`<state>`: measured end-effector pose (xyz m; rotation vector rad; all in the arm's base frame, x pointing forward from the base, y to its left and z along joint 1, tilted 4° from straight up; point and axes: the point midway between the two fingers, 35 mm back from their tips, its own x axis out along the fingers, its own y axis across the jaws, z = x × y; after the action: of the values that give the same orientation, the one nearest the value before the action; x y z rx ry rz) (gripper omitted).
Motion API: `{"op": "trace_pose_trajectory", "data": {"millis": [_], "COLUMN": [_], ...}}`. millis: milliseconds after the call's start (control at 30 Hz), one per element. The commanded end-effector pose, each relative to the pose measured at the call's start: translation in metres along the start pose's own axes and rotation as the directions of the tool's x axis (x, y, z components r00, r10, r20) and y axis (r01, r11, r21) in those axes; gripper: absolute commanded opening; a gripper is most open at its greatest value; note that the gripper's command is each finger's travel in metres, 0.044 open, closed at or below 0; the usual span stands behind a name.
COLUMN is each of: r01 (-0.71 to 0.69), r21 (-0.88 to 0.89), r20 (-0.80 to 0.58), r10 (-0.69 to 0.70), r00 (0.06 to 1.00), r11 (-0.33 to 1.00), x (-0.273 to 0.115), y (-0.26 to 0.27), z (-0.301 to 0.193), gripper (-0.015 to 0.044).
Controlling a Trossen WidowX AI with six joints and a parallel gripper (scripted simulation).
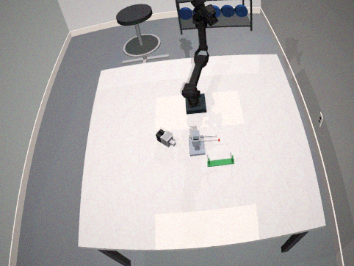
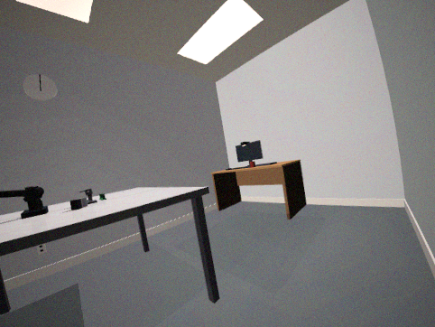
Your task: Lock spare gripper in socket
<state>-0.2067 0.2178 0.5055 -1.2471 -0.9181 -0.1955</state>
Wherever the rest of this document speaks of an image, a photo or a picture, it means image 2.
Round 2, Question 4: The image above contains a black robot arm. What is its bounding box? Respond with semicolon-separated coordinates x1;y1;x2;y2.
0;186;44;212

